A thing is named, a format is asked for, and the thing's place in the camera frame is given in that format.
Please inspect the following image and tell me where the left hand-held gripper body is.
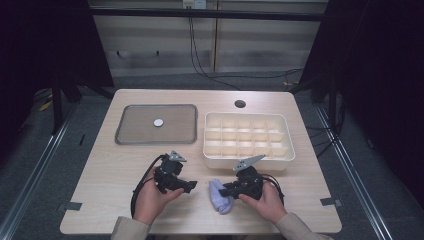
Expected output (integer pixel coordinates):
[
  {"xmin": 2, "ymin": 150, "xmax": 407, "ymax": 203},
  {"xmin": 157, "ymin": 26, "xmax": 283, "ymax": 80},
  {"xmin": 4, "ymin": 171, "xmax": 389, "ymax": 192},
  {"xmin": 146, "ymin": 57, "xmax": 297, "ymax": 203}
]
[{"xmin": 153, "ymin": 150, "xmax": 188, "ymax": 194}]

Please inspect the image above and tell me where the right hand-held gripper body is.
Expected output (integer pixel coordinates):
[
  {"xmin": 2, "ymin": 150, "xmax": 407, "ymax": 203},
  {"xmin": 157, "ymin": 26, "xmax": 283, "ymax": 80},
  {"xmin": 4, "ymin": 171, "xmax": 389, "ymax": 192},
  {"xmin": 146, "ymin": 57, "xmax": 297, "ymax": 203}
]
[{"xmin": 232, "ymin": 154, "xmax": 267, "ymax": 201}]

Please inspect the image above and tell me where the light purple sock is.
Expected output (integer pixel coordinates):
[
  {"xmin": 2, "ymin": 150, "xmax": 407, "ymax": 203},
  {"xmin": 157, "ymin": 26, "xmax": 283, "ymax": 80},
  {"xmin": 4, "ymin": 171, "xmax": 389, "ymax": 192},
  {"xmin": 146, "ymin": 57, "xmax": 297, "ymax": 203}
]
[{"xmin": 208, "ymin": 178, "xmax": 235, "ymax": 215}]

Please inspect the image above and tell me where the cream divided storage box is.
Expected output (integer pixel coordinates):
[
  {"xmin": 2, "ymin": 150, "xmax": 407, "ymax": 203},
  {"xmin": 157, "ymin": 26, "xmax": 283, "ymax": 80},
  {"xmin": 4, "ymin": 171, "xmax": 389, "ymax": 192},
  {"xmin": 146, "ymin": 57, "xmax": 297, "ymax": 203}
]
[{"xmin": 202, "ymin": 111, "xmax": 296, "ymax": 172}]

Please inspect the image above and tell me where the person's right hand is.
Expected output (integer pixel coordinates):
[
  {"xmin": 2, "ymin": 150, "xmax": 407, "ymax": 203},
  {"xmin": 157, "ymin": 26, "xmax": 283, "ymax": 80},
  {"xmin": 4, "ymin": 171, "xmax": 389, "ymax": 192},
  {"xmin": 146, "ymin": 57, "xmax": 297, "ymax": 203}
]
[{"xmin": 238, "ymin": 181, "xmax": 288, "ymax": 225}]

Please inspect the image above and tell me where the person's left hand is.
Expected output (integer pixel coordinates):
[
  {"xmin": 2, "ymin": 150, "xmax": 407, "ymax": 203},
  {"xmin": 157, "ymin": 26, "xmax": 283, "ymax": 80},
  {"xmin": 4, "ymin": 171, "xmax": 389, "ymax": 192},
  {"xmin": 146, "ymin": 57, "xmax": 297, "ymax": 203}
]
[{"xmin": 133, "ymin": 166, "xmax": 185, "ymax": 226}]

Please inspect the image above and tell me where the grey rectangular tray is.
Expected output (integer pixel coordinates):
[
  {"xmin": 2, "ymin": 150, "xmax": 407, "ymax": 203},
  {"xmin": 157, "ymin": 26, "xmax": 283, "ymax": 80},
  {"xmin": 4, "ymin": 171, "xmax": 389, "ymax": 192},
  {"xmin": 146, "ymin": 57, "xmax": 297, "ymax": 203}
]
[{"xmin": 114, "ymin": 103, "xmax": 199, "ymax": 146}]

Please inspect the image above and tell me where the grey tape strip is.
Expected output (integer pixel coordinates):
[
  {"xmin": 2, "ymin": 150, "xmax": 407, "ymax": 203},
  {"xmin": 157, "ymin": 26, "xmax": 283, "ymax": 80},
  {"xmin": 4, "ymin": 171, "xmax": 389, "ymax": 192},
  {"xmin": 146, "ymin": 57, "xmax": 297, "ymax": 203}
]
[
  {"xmin": 319, "ymin": 197, "xmax": 343, "ymax": 208},
  {"xmin": 56, "ymin": 201, "xmax": 83, "ymax": 213}
]

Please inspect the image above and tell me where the black metal stand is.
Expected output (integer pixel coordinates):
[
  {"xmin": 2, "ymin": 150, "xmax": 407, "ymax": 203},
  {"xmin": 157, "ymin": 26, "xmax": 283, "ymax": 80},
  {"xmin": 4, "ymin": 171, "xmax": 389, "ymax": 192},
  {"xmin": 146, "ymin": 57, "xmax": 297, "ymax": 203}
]
[
  {"xmin": 289, "ymin": 75, "xmax": 338, "ymax": 132},
  {"xmin": 51, "ymin": 77, "xmax": 115, "ymax": 135}
]

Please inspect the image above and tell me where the black horizontal bar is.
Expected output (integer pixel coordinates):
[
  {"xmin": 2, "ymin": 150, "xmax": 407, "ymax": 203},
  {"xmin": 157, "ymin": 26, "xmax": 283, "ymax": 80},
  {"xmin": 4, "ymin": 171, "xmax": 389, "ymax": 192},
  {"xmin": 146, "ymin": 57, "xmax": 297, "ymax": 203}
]
[{"xmin": 89, "ymin": 8, "xmax": 329, "ymax": 23}]

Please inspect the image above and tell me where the black curtain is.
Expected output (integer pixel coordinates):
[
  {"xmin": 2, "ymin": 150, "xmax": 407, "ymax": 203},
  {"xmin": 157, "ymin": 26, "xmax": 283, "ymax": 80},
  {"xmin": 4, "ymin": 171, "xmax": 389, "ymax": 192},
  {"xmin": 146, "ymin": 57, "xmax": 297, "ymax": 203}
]
[
  {"xmin": 299, "ymin": 0, "xmax": 424, "ymax": 209},
  {"xmin": 0, "ymin": 0, "xmax": 115, "ymax": 164}
]

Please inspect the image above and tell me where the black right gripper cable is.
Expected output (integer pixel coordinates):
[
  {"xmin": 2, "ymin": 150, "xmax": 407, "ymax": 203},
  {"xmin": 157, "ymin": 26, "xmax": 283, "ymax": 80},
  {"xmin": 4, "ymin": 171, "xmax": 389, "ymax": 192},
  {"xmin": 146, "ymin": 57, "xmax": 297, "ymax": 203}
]
[{"xmin": 261, "ymin": 173, "xmax": 285, "ymax": 205}]

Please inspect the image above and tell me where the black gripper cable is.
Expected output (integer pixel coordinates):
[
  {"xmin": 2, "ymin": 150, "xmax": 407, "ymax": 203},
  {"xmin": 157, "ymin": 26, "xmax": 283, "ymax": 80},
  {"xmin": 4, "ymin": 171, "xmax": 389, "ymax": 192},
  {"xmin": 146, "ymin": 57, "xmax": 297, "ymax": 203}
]
[
  {"xmin": 261, "ymin": 173, "xmax": 285, "ymax": 205},
  {"xmin": 130, "ymin": 154, "xmax": 167, "ymax": 219}
]

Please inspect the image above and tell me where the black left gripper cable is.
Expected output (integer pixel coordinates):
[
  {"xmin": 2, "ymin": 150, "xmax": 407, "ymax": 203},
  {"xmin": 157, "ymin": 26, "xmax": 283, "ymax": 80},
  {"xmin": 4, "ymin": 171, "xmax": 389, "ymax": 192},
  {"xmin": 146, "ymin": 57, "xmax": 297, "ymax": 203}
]
[{"xmin": 130, "ymin": 154, "xmax": 167, "ymax": 219}]

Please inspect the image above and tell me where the black cable bundle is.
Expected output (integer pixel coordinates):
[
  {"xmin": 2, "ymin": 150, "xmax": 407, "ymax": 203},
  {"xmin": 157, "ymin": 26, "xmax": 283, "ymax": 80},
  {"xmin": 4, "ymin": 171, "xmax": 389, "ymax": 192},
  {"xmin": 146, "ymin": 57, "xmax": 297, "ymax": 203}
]
[{"xmin": 306, "ymin": 99, "xmax": 346, "ymax": 158}]

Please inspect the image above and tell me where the metal floor rail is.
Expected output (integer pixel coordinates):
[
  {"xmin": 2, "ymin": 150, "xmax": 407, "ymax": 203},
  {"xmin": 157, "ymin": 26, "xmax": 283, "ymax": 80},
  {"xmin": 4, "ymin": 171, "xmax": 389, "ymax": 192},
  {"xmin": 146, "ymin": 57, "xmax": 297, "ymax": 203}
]
[
  {"xmin": 0, "ymin": 103, "xmax": 78, "ymax": 240},
  {"xmin": 314, "ymin": 106, "xmax": 396, "ymax": 240}
]

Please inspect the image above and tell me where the black floor cable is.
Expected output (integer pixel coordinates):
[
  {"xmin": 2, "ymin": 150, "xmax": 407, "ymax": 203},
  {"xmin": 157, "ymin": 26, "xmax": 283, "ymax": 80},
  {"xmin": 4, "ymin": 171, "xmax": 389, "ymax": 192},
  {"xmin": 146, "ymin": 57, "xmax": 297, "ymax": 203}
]
[{"xmin": 213, "ymin": 68, "xmax": 304, "ymax": 86}]

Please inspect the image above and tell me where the black hanging wall cable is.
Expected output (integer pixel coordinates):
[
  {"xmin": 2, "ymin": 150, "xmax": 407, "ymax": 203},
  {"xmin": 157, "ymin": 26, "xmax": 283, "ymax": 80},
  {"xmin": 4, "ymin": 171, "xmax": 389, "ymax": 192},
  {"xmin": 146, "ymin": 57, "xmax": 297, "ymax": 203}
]
[{"xmin": 188, "ymin": 8, "xmax": 242, "ymax": 91}]

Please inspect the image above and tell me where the white wall outlet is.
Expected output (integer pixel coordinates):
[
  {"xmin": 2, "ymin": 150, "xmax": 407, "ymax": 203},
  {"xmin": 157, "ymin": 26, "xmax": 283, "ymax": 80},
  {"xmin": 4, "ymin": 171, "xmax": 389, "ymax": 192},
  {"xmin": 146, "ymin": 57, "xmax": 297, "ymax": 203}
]
[{"xmin": 182, "ymin": 0, "xmax": 208, "ymax": 10}]

